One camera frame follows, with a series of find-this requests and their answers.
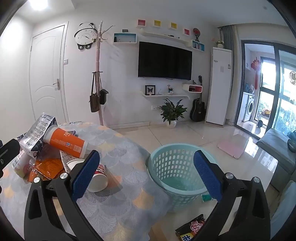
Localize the white wavy wall shelf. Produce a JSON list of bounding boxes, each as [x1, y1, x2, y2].
[[136, 25, 193, 48]]

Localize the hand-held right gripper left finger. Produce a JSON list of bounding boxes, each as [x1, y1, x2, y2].
[[24, 150, 116, 241]]

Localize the white blue box shelf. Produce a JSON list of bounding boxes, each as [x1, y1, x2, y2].
[[113, 33, 137, 45]]

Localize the grey curtain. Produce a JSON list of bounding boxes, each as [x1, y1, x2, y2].
[[218, 24, 240, 123]]

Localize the white washing machine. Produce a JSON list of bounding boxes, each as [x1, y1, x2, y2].
[[243, 92, 255, 122]]

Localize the dark framed sliding door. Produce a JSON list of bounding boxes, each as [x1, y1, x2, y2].
[[235, 40, 296, 139]]

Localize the white red oval shelf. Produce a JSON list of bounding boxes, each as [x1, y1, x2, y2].
[[182, 83, 203, 93]]

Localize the patterned tablecloth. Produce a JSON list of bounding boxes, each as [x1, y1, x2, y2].
[[0, 121, 173, 241]]

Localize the grey sofa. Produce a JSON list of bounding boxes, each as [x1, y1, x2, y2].
[[255, 128, 296, 193]]

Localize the black flat television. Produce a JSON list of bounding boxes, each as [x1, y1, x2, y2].
[[138, 41, 193, 81]]

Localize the black red snack packet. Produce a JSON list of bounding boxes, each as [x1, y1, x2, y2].
[[175, 214, 206, 241]]

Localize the blue open box shelf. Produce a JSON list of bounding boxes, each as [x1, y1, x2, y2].
[[192, 40, 205, 52]]

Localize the red print paper cup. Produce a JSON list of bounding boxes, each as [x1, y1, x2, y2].
[[87, 164, 109, 193]]

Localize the pink floor mat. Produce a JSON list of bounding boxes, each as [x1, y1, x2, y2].
[[217, 134, 246, 159]]

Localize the grey white milk carton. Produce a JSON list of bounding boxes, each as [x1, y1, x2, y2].
[[19, 113, 58, 158]]

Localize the pink coat rack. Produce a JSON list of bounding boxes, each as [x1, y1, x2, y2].
[[91, 20, 116, 127]]

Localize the orange cylindrical canister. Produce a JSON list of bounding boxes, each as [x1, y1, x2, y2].
[[43, 125, 89, 159]]

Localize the orange plastic bag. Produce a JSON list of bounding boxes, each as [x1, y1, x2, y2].
[[27, 156, 65, 184]]

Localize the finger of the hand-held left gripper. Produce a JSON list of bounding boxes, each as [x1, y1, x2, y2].
[[0, 138, 21, 178]]

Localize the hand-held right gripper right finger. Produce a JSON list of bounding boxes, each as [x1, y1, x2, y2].
[[192, 150, 271, 241]]

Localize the light blue laundry basket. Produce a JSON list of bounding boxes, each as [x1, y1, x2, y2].
[[148, 143, 219, 213]]

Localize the white door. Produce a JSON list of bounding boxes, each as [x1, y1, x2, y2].
[[29, 22, 68, 126]]

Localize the small black bag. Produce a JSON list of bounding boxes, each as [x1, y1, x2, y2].
[[99, 72, 109, 105]]

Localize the red knot hanging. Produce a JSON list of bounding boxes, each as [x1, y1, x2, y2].
[[251, 59, 260, 90]]

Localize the white barcode packet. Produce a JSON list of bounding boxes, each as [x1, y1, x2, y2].
[[11, 151, 37, 179]]

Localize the green potted plant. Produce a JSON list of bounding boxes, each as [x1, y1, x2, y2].
[[157, 98, 188, 128]]

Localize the panda wall clock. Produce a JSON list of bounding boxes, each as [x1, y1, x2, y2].
[[74, 22, 97, 50]]

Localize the black acoustic guitar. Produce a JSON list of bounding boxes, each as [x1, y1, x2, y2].
[[190, 75, 206, 122]]

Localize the ceiling light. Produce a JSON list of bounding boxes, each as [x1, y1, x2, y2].
[[28, 0, 53, 10]]

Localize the white low wall shelf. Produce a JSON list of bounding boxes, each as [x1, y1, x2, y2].
[[139, 93, 190, 101]]

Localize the brown tote bag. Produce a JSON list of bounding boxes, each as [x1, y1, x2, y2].
[[90, 72, 100, 113]]

